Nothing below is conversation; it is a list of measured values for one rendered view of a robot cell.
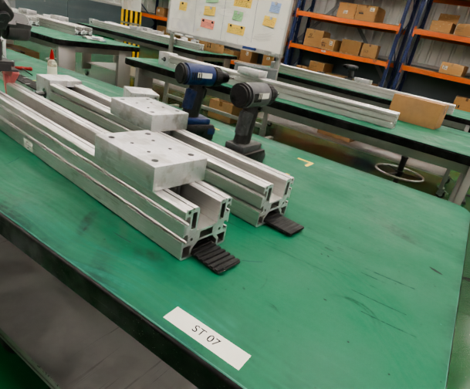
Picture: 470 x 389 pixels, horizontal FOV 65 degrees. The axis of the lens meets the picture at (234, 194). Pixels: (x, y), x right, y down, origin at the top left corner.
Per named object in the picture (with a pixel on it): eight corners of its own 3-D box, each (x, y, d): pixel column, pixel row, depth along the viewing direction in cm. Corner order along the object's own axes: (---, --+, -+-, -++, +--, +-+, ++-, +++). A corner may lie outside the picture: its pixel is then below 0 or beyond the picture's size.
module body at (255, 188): (50, 112, 112) (49, 83, 109) (81, 111, 120) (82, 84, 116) (255, 228, 69) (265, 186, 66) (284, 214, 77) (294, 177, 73)
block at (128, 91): (114, 113, 124) (116, 85, 121) (147, 116, 130) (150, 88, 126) (121, 122, 117) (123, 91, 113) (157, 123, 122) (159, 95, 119)
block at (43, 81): (28, 104, 115) (27, 73, 112) (67, 103, 125) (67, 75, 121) (42, 112, 111) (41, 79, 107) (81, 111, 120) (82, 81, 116)
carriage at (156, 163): (93, 170, 65) (94, 133, 62) (144, 163, 73) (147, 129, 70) (150, 208, 56) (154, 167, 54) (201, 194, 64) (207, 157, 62)
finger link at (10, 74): (21, 99, 106) (19, 64, 102) (-8, 99, 100) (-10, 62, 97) (10, 93, 109) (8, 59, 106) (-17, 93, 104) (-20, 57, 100)
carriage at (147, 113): (109, 123, 92) (110, 96, 90) (145, 121, 101) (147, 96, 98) (149, 144, 84) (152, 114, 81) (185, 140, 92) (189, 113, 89)
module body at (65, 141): (-22, 114, 98) (-26, 82, 95) (18, 113, 106) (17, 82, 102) (179, 261, 55) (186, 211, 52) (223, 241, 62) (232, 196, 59)
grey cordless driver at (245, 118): (212, 165, 96) (228, 79, 87) (252, 153, 112) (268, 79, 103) (236, 175, 93) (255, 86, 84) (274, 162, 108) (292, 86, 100)
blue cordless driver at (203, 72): (164, 133, 114) (173, 59, 105) (217, 133, 126) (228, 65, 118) (177, 141, 109) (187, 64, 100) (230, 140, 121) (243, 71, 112)
